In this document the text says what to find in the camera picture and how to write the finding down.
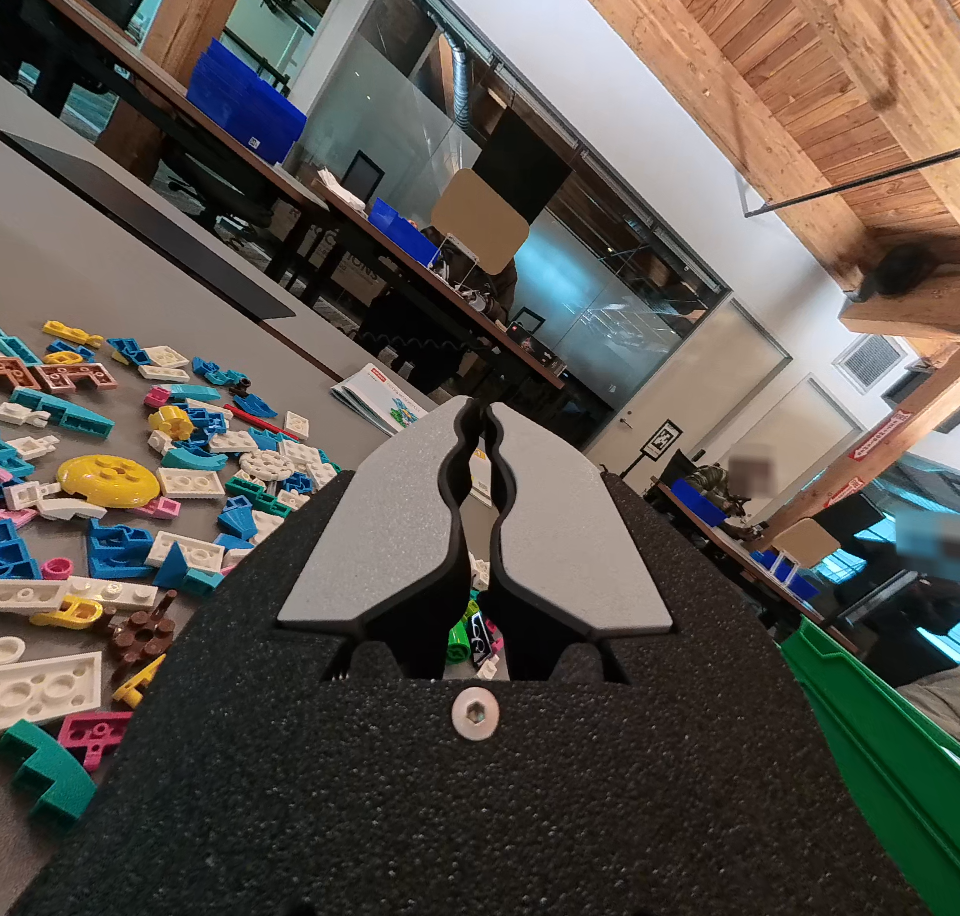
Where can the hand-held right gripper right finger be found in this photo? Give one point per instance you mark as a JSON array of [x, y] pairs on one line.
[[577, 541]]

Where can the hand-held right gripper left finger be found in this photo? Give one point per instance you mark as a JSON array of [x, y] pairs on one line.
[[375, 541]]

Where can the scattered green brown lego pieces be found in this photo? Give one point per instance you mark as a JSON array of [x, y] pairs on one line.
[[457, 638]]

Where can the lego instruction booklet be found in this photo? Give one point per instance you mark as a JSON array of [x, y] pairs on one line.
[[382, 398]]

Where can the pile of colourful lego pieces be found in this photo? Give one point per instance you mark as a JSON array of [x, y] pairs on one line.
[[109, 477]]

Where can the blue plastic bin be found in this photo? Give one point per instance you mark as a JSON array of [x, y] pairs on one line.
[[397, 229], [697, 503], [784, 574]]

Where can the printed tag sign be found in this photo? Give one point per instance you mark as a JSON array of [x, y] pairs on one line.
[[661, 439]]

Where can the wooden desk with black legs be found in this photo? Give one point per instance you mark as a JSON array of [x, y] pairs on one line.
[[720, 539], [420, 275]]

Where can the white door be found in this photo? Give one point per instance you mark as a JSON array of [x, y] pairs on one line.
[[697, 391]]

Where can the black boxes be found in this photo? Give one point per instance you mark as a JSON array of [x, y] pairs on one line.
[[536, 342]]

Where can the rounded wooden board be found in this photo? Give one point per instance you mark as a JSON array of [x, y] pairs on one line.
[[480, 218], [806, 542]]

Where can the glass partition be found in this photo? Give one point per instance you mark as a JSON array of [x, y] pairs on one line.
[[615, 293]]

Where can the printed cardboard box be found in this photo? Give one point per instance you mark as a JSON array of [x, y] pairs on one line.
[[337, 270]]

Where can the wooden beam with red stickers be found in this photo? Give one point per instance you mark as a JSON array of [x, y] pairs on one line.
[[900, 436]]

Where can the white crumpled paper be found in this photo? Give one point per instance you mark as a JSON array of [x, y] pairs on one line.
[[341, 186]]

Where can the green plastic bin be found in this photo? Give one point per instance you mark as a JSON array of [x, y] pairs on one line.
[[885, 751]]

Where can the black ceiling fixture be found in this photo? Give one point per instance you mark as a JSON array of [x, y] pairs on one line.
[[900, 270]]

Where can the stack of blue plastic bins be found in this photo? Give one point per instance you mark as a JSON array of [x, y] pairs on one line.
[[247, 105]]

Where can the wooden pillar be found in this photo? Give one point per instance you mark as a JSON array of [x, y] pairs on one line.
[[187, 45]]

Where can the long wooden desk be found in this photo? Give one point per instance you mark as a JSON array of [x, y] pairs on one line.
[[112, 38]]

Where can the wall air vent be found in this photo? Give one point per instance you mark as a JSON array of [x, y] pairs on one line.
[[870, 362]]

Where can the black picture frame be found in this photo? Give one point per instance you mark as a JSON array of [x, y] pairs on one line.
[[362, 174]]

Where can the black hanging rail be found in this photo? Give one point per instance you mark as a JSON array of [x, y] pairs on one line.
[[847, 186]]

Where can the silver ventilation duct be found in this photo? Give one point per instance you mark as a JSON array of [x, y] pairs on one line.
[[459, 83]]

